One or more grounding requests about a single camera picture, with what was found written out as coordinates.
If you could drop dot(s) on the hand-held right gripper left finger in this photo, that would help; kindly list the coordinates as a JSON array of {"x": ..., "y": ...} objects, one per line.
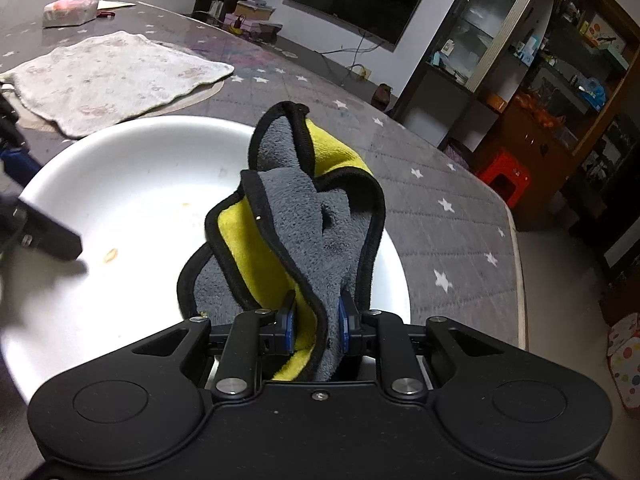
[{"x": 286, "y": 325}]

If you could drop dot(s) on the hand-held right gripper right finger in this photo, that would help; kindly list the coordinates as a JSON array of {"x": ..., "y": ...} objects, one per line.
[{"x": 344, "y": 327}]

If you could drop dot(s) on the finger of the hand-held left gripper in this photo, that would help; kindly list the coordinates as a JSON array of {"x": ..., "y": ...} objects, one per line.
[
  {"x": 45, "y": 232},
  {"x": 20, "y": 165}
]

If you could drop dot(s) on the yellow and grey cleaning cloth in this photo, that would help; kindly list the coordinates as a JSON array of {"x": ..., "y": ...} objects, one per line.
[{"x": 300, "y": 220}]

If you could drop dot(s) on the white plate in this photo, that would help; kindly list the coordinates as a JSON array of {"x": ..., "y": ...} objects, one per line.
[{"x": 140, "y": 170}]

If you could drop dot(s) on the white printed towel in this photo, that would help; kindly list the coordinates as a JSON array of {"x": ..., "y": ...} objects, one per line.
[{"x": 110, "y": 75}]

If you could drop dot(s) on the plastic-wrapped tissue pack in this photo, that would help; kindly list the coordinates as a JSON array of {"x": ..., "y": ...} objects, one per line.
[{"x": 67, "y": 7}]

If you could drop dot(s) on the small red item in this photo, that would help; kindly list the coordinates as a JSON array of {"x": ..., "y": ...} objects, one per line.
[{"x": 106, "y": 14}]

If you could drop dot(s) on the white paper sheet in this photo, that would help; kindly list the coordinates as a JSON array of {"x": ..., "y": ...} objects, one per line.
[{"x": 116, "y": 5}]

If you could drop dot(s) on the red plastic stool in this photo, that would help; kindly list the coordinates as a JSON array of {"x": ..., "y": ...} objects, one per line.
[{"x": 502, "y": 175}]

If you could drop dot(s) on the pink box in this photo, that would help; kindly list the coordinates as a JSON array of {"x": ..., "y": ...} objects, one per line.
[{"x": 240, "y": 22}]

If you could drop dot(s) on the dark glass-door cabinet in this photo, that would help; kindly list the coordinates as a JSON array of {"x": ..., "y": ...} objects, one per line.
[{"x": 525, "y": 125}]

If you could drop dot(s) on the yellow cardboard box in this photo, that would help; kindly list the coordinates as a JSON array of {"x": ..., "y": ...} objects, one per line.
[{"x": 254, "y": 11}]

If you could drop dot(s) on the polka dot play tent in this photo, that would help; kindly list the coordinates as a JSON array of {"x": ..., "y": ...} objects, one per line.
[{"x": 625, "y": 365}]

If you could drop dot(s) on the white wall socket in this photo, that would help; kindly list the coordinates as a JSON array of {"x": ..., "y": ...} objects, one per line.
[{"x": 365, "y": 72}]

